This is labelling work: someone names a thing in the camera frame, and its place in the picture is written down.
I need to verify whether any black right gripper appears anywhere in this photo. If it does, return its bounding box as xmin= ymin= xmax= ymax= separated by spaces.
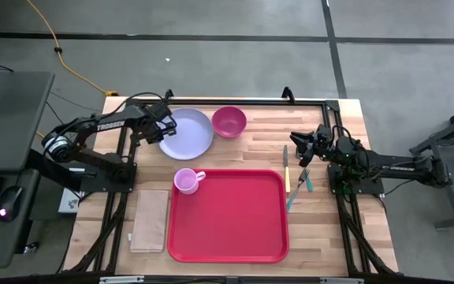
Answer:
xmin=289 ymin=123 xmax=335 ymax=167

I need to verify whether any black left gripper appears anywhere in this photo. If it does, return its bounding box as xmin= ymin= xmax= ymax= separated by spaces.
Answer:
xmin=143 ymin=103 xmax=178 ymax=145

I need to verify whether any knife with yellow handle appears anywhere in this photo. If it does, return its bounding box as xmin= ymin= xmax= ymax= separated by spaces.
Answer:
xmin=282 ymin=144 xmax=292 ymax=194

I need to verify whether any lavender plate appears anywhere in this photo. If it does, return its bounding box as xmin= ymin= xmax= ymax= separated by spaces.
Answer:
xmin=157 ymin=107 xmax=214 ymax=161

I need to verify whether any fork with teal handle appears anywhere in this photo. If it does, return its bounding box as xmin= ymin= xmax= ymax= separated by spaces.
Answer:
xmin=285 ymin=167 xmax=311 ymax=213

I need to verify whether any pink mug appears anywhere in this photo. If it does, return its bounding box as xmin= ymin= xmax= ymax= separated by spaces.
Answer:
xmin=173 ymin=167 xmax=207 ymax=196

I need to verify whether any magenta bowl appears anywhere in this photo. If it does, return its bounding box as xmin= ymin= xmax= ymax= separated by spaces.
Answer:
xmin=211 ymin=106 xmax=247 ymax=139

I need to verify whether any beige cloth napkin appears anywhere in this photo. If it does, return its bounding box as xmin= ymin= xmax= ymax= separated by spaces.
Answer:
xmin=127 ymin=189 xmax=170 ymax=254

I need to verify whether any red plastic tray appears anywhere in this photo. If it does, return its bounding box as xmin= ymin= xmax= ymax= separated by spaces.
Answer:
xmin=167 ymin=169 xmax=290 ymax=264

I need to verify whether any white printed box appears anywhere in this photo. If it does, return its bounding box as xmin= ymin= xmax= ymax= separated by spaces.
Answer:
xmin=58 ymin=186 xmax=83 ymax=215

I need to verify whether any dark grey desk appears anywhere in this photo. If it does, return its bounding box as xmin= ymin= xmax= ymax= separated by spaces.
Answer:
xmin=0 ymin=70 xmax=55 ymax=270

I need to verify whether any black computer mouse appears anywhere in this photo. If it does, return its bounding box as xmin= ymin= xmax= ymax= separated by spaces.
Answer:
xmin=0 ymin=185 xmax=24 ymax=223

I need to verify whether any yellow extension cable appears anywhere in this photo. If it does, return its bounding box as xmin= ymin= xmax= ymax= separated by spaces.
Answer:
xmin=25 ymin=0 xmax=120 ymax=98

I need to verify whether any black aluminium table frame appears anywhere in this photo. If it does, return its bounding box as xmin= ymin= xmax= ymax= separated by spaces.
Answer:
xmin=69 ymin=87 xmax=400 ymax=277

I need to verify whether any silver frame bracket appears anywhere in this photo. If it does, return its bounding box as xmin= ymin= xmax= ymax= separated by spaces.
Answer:
xmin=99 ymin=275 xmax=146 ymax=284
xmin=319 ymin=277 xmax=365 ymax=284

